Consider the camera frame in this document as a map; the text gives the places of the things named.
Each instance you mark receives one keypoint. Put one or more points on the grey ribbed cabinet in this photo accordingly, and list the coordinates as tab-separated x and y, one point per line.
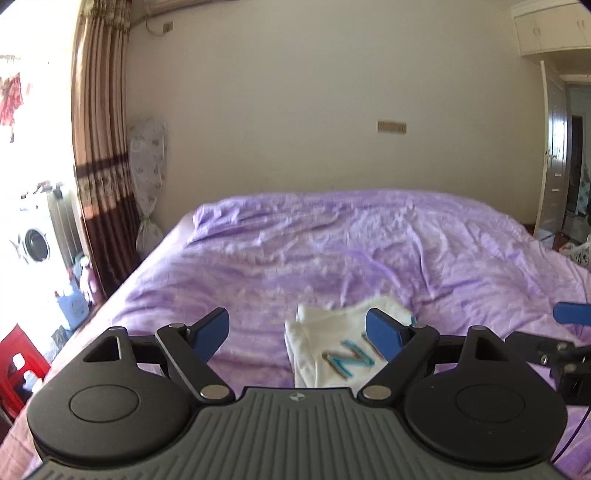
64	226

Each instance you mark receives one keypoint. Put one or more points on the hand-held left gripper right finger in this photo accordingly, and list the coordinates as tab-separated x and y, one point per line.
383	333

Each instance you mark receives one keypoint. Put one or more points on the blue detergent bottle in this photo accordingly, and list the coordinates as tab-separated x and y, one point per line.
70	304

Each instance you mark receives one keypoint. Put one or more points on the purple bottle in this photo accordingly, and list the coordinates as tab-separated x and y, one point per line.
90	281

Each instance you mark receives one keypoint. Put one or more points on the brown striped curtain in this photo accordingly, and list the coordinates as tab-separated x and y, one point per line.
99	152

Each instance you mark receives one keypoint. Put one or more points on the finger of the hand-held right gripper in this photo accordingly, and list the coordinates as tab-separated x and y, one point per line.
549	350
572	314

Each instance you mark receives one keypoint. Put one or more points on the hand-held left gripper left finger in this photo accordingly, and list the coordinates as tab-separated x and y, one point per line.
213	331

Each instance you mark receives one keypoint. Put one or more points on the white washing machine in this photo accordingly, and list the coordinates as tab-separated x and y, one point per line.
33	244

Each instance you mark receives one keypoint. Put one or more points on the floral cloth covered fan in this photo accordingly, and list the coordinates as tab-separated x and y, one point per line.
147	184

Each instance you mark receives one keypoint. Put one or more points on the white wardrobe door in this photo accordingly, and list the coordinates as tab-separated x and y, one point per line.
554	152

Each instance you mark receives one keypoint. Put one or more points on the white overhead cabinet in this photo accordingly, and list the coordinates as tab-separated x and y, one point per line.
551	27

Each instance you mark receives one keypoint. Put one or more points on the wall socket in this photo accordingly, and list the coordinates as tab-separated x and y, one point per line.
168	26

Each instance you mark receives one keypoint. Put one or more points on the purple bed sheet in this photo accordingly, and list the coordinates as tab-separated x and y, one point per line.
351	244

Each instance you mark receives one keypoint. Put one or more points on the red hanging garment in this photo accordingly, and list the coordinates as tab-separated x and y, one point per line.
10	101

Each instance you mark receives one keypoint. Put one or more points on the brown wall plate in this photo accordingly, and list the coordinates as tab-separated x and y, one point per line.
391	127

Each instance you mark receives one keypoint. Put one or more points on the red plastic stool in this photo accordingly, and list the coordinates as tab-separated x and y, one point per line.
18	369

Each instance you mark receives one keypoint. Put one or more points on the white t-shirt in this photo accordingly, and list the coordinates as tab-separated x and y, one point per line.
337	350

